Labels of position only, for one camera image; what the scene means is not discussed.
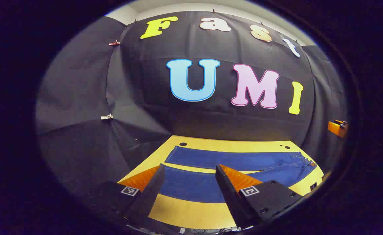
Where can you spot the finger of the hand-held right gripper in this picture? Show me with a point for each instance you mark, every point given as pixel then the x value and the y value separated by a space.
pixel 336 128

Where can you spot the blue jeans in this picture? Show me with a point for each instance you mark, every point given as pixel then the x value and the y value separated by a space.
pixel 227 160

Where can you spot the black backdrop cloth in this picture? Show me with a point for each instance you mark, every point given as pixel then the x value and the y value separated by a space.
pixel 211 120

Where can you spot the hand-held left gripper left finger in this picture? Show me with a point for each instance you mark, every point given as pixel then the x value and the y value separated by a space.
pixel 148 193

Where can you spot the silver clip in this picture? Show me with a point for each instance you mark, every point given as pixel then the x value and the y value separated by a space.
pixel 106 116

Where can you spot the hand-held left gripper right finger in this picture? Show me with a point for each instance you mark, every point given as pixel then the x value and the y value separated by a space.
pixel 229 193

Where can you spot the red clip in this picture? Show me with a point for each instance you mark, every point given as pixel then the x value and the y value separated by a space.
pixel 114 42

